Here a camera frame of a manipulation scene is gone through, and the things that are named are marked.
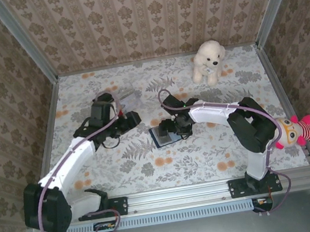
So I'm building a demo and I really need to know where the blue card holder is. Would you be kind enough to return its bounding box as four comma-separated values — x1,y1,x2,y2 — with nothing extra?
148,122,182,149

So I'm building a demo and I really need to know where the floral table cloth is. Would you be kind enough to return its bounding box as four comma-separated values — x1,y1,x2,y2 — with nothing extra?
25,39,310,207

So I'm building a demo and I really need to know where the white plush dog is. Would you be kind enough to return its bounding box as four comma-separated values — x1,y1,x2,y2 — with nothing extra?
187,38,231,89

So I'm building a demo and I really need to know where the small black controller board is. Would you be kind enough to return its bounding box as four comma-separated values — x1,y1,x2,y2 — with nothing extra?
92,219,118,232
251,194,275,214

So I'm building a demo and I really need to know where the pink striped plush doll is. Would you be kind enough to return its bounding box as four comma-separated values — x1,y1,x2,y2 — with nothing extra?
270,112,310,152

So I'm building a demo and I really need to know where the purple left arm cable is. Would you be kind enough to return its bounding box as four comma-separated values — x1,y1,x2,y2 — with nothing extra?
21,88,141,232

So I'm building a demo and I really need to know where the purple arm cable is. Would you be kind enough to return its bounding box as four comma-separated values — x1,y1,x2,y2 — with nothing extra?
21,88,141,232
156,72,298,230

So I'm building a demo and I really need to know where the aluminium side frame rail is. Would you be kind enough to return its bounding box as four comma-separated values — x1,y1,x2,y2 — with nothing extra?
18,77,77,208
253,36,310,171

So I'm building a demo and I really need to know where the aluminium front frame rail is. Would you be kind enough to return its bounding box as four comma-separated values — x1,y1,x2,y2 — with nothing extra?
25,165,310,230

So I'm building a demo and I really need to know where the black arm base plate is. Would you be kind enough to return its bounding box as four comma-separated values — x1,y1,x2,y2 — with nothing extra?
227,172,284,200
76,195,130,222

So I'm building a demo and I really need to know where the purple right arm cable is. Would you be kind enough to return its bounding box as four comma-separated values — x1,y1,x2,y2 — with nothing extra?
156,72,298,230

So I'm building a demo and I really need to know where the grey slotted cable duct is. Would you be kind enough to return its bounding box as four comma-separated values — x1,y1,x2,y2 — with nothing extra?
63,198,255,232

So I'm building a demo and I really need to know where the aluminium frame post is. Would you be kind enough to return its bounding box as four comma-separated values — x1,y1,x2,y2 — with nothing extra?
249,0,310,49
0,0,61,91

